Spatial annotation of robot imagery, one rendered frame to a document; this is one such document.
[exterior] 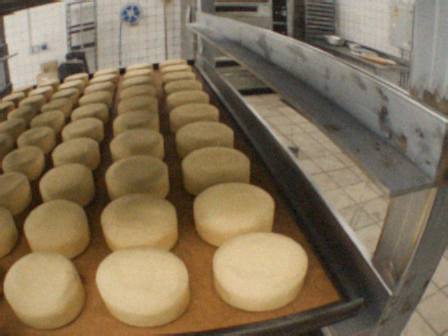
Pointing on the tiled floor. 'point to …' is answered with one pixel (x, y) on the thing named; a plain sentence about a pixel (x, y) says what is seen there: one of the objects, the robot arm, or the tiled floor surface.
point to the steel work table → (366, 59)
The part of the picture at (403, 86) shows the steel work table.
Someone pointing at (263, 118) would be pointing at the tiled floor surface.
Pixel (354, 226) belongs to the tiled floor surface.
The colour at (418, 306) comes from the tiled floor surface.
